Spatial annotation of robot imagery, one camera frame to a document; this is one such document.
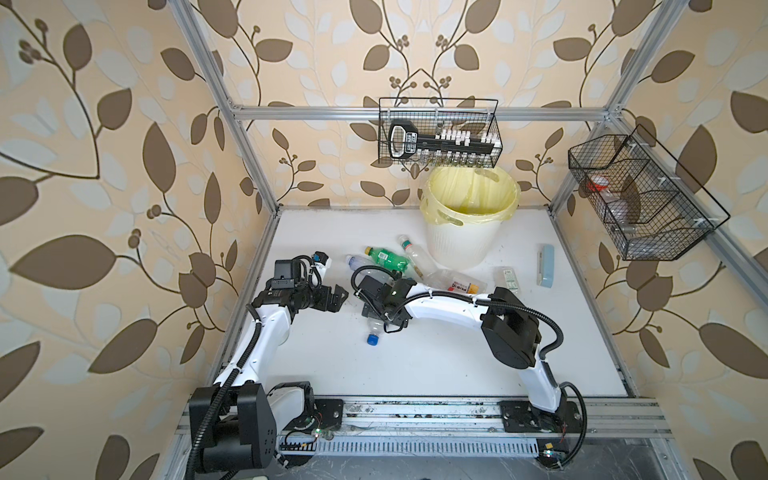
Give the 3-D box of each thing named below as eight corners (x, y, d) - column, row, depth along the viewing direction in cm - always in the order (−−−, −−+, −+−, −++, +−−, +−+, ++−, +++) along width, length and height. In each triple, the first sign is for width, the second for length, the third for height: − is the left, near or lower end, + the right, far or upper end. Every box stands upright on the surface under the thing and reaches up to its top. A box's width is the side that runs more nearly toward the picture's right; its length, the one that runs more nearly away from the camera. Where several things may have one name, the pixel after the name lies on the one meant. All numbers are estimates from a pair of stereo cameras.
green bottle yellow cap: (362, 260, 105) (361, 254, 102) (368, 250, 108) (367, 244, 105) (404, 275, 101) (405, 269, 98) (409, 264, 104) (410, 258, 101)
